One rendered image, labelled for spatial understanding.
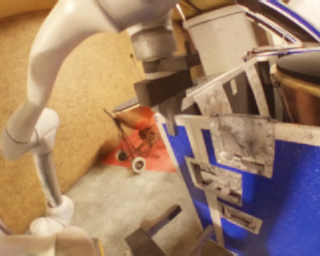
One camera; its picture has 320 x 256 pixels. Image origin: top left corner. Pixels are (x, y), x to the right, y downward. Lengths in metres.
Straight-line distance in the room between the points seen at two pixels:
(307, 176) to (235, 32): 7.45
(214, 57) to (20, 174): 7.95
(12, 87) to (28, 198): 1.64
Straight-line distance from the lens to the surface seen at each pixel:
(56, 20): 0.17
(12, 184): 2.54
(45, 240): 0.46
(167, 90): 0.30
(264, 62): 1.26
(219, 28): 7.67
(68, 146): 2.59
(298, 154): 0.25
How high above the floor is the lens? 1.07
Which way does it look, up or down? 21 degrees down
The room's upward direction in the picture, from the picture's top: 22 degrees counter-clockwise
